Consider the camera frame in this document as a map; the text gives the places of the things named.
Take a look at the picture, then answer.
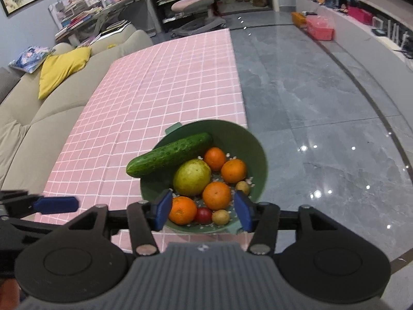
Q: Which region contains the brown kiwi potato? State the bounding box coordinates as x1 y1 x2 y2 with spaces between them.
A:
211 209 230 226

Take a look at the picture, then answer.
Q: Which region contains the yellow-green pear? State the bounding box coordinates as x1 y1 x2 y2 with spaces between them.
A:
173 158 211 197

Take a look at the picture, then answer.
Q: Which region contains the person's right hand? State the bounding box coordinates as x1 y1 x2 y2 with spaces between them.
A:
0 279 20 310

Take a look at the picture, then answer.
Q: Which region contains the orange mandarin left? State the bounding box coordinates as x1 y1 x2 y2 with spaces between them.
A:
169 196 197 225

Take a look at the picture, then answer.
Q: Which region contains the orange mandarin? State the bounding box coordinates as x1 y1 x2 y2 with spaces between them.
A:
169 196 197 225
203 147 227 172
220 158 248 184
202 181 232 211

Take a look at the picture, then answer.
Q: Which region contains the orange mandarin front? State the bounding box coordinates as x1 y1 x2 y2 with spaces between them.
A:
202 181 232 211

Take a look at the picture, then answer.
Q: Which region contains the orange mandarin middle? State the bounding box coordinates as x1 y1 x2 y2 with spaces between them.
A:
220 158 248 184

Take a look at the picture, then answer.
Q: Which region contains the green cucumber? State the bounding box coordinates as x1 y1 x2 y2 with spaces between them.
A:
126 132 213 178

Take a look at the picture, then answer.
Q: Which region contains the red cherry tomato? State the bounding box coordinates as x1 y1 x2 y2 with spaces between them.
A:
194 207 212 225

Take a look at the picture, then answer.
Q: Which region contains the beige sofa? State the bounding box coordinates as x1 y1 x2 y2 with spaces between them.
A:
1 25 153 194

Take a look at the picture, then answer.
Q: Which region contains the orange mandarin far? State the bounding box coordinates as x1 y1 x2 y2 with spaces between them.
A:
203 147 227 172

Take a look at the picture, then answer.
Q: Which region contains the green colander bowl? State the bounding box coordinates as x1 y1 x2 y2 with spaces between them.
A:
140 120 268 234

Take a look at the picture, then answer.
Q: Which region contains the pink checked tablecloth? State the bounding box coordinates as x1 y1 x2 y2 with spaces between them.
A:
34 28 248 253

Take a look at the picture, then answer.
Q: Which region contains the yellow cushion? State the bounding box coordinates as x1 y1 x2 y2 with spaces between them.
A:
38 46 92 100

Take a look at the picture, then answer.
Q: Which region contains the blue patterned cushion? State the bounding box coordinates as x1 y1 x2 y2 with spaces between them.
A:
9 45 55 74

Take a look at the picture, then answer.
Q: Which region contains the cluttered desk with books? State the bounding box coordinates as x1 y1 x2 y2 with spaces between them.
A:
48 0 156 47

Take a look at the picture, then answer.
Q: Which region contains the pink storage box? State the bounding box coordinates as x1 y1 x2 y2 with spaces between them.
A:
306 15 334 41

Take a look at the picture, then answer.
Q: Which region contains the yellow storage box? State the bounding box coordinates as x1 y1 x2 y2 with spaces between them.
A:
291 11 307 29

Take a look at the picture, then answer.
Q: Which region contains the magenta tray box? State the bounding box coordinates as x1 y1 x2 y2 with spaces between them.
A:
347 6 373 26

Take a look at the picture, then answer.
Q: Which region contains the white wifi router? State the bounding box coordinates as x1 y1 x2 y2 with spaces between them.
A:
377 20 407 52

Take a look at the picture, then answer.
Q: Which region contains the pink office chair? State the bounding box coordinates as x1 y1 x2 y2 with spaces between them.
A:
171 0 226 38

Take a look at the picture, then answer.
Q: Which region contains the white photo frame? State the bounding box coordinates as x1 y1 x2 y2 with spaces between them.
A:
372 16 386 36

